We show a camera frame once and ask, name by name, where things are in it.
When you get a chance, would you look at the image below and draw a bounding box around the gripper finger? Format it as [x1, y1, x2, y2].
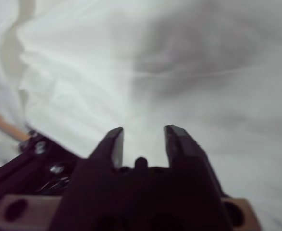
[163, 124, 226, 196]
[87, 126, 125, 169]

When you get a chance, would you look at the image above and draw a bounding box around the white t-shirt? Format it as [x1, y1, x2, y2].
[0, 0, 282, 231]

